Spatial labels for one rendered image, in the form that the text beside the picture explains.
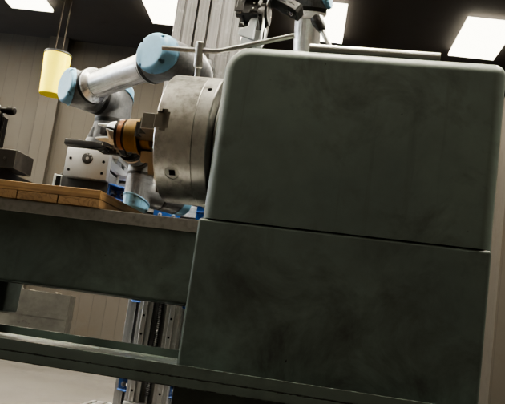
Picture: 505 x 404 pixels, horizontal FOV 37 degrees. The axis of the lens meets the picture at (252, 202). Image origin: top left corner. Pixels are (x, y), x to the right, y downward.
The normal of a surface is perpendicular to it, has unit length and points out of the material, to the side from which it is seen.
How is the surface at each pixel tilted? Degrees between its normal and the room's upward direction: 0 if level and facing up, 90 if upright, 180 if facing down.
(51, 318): 90
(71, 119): 90
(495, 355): 90
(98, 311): 90
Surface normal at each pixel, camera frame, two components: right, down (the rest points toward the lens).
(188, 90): -0.07, -0.69
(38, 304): 0.16, -0.14
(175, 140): -0.19, 0.06
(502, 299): -0.06, -0.17
